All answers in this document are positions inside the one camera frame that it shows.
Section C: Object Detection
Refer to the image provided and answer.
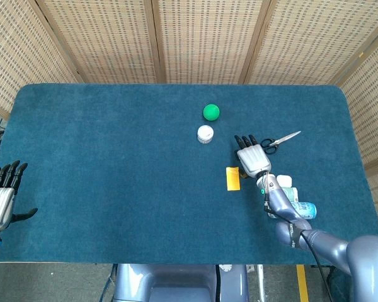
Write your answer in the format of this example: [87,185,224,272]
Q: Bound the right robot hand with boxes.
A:
[233,134,272,179]

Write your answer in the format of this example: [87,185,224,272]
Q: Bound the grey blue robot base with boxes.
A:
[104,263,265,302]

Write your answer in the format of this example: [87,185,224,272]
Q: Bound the white square box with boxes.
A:
[276,174,293,189]

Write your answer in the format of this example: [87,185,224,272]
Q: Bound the white round jar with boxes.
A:
[197,125,214,145]

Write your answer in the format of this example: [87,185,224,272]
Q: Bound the small green labelled bottle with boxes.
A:
[282,186,299,203]

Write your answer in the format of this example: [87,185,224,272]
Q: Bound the green ball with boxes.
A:
[202,104,221,121]

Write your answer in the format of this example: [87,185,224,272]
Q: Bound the light blue drink can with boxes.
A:
[266,201,318,221]

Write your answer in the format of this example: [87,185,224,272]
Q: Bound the blue table cloth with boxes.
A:
[0,83,378,266]

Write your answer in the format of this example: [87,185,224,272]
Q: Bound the woven bamboo folding screen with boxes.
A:
[0,0,378,215]

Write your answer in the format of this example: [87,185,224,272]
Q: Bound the black handled scissors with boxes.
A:
[259,130,302,155]

